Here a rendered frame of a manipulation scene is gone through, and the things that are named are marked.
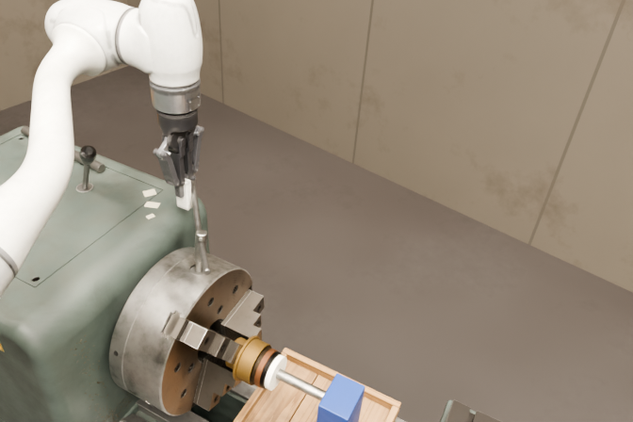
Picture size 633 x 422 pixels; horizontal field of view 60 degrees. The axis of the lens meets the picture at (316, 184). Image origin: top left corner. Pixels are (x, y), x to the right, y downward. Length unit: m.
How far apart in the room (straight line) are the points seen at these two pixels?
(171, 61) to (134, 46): 0.07
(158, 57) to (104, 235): 0.40
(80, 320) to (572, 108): 2.39
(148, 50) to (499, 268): 2.45
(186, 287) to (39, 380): 0.29
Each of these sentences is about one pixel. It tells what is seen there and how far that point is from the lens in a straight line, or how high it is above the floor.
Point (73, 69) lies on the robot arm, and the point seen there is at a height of 1.61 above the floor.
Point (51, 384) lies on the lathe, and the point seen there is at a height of 1.13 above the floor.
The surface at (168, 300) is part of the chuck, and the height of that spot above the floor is 1.23.
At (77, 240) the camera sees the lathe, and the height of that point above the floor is 1.26.
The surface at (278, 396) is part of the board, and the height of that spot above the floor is 0.89.
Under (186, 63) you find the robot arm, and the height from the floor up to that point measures 1.61.
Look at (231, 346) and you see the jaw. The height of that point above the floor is 1.14.
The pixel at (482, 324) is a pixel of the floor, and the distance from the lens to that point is 2.80.
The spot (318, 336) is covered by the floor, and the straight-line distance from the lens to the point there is 2.58.
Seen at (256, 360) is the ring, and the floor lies 1.11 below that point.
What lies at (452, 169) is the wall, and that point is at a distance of 3.28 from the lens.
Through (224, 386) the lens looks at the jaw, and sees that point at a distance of 1.19.
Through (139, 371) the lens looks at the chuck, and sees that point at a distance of 1.11.
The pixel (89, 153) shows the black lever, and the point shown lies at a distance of 1.18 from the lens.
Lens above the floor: 2.01
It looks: 36 degrees down
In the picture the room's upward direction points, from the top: 4 degrees clockwise
